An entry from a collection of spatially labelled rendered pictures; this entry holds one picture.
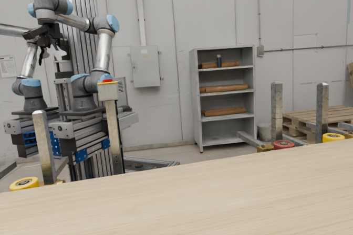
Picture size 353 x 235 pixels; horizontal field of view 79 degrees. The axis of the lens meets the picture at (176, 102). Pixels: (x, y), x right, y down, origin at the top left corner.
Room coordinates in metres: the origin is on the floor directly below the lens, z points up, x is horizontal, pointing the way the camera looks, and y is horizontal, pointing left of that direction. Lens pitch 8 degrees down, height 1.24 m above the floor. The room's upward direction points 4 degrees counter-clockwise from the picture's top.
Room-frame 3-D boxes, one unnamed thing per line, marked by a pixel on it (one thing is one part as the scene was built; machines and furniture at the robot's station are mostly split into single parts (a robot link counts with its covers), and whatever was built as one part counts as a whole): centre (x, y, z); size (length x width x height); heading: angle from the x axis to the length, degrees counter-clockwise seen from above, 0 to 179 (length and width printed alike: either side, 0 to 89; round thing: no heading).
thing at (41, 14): (1.04, 0.58, 1.54); 0.08 x 0.08 x 0.05
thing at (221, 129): (3.33, -0.73, 0.78); 0.90 x 0.45 x 1.55; 96
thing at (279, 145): (0.87, -0.44, 0.85); 0.08 x 0.08 x 0.11
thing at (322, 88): (1.02, -0.71, 0.90); 0.03 x 0.03 x 0.48; 11
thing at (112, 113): (0.84, 0.26, 0.93); 0.05 x 0.04 x 0.45; 101
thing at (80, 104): (1.39, 0.61, 1.09); 0.15 x 0.15 x 0.10
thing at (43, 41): (1.05, 0.57, 1.46); 0.09 x 0.08 x 0.12; 156
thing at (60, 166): (0.88, 0.57, 0.82); 0.43 x 0.03 x 0.04; 11
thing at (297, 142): (1.11, -0.65, 0.80); 0.43 x 0.03 x 0.04; 11
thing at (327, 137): (0.92, -0.69, 0.85); 0.08 x 0.08 x 0.11
